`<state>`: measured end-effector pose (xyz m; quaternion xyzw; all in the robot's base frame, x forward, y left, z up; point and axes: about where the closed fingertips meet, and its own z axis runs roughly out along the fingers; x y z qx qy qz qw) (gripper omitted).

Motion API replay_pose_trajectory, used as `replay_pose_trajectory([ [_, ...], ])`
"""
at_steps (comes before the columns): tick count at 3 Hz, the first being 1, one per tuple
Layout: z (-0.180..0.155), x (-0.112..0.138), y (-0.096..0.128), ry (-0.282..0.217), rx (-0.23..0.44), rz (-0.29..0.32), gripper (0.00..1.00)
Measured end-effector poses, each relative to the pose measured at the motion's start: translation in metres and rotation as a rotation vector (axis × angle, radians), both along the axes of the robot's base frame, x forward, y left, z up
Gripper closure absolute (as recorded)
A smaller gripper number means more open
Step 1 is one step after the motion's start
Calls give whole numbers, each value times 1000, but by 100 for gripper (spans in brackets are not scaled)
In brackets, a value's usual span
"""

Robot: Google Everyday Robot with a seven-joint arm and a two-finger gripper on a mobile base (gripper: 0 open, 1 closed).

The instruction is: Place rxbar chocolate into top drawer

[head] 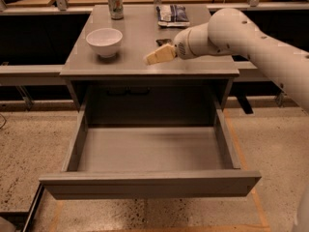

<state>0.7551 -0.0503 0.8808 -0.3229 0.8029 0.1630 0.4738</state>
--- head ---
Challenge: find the white ceramic bowl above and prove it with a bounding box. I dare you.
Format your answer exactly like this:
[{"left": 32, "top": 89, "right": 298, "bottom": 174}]
[{"left": 86, "top": 28, "right": 123, "bottom": 58}]

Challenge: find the green soda can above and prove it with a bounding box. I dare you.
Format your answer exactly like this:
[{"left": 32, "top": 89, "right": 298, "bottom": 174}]
[{"left": 108, "top": 0, "right": 124, "bottom": 19}]

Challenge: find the dark rxbar chocolate wrapper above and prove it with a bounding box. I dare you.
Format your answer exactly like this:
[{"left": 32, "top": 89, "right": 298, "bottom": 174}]
[{"left": 156, "top": 39, "right": 173, "bottom": 46}]

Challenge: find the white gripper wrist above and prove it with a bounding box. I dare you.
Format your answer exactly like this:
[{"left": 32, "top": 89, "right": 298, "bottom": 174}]
[{"left": 144, "top": 23, "right": 222, "bottom": 65}]

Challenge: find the blue white chip bag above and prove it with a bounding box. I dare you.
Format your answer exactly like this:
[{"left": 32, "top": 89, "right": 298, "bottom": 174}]
[{"left": 156, "top": 5, "right": 190, "bottom": 27}]

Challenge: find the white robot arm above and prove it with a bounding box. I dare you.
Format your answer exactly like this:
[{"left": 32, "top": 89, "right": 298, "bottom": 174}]
[{"left": 144, "top": 8, "right": 309, "bottom": 111}]

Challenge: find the grey cabinet desk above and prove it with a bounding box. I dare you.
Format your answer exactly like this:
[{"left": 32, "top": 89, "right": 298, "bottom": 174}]
[{"left": 61, "top": 5, "right": 239, "bottom": 127}]

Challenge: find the grey open top drawer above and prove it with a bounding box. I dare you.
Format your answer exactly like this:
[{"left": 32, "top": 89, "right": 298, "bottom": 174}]
[{"left": 40, "top": 99, "right": 261, "bottom": 199}]

